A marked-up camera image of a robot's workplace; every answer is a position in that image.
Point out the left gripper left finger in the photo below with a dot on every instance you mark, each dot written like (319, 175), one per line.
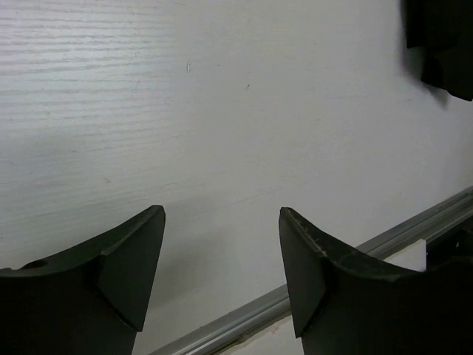
(91, 298)

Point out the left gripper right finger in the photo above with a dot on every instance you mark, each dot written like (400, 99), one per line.
(344, 301)

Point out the black pleated skirt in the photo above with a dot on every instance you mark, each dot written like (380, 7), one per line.
(443, 30)

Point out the front aluminium table rail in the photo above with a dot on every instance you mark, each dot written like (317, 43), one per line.
(406, 245)

